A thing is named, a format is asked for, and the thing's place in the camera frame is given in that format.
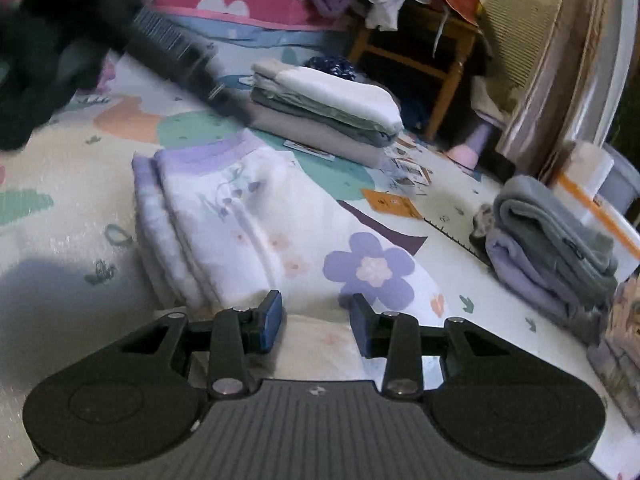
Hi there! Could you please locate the dark blue cloth under chair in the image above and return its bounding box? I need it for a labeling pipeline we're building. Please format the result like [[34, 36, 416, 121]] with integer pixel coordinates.
[[400, 95, 437, 134]]

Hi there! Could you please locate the white ribbed panel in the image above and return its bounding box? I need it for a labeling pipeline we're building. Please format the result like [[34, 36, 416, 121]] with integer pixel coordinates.
[[477, 0, 562, 92]]

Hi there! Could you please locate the pastel folded clothes stack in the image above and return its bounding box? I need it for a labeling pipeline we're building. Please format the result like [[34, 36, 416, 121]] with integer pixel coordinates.
[[586, 265, 640, 436]]

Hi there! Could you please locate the orange paper tag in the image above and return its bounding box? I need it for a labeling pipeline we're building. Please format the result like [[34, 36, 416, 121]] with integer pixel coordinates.
[[361, 188, 425, 221]]

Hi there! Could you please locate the tag under folded stack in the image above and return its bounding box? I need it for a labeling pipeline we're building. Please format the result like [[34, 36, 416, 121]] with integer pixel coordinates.
[[282, 139, 336, 163]]

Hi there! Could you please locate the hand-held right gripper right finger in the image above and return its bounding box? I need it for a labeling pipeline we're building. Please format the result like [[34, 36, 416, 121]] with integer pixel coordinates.
[[350, 294, 526, 401]]

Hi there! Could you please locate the pink slipper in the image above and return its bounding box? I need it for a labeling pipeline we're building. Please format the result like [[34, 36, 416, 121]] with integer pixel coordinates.
[[445, 125, 493, 171]]

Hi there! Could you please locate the white container with orange stripe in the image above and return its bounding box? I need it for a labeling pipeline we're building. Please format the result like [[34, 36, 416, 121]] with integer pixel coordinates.
[[550, 140, 640, 281]]

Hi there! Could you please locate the dark blue dotted cloth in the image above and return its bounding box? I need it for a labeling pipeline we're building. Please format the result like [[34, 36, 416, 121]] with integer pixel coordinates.
[[302, 55, 358, 82]]

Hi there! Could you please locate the grey and purple folded stack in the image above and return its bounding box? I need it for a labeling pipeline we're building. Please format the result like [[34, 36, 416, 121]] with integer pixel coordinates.
[[470, 175, 619, 346]]

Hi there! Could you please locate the beige curtain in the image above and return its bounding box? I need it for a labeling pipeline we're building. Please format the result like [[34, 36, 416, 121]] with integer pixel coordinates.
[[495, 0, 626, 181]]

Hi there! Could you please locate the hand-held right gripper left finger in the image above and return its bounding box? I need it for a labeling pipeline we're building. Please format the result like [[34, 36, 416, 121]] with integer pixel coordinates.
[[117, 290, 283, 401]]

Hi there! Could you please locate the pile of clothing tags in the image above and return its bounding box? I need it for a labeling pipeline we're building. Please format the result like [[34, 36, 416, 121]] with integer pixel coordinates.
[[385, 135, 434, 189]]

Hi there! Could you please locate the grey plastic bin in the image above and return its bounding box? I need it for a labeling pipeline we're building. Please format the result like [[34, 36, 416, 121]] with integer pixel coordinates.
[[599, 144, 640, 212]]

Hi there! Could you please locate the white floral quilted garment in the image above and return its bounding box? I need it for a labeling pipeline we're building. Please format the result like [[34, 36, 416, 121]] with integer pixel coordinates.
[[131, 130, 448, 386]]

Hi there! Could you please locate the grey and white folded stack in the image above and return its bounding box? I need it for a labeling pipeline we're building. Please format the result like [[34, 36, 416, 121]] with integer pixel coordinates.
[[248, 57, 405, 171]]

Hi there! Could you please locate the wooden chair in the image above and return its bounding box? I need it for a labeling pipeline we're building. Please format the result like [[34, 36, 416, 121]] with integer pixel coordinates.
[[347, 0, 483, 143]]

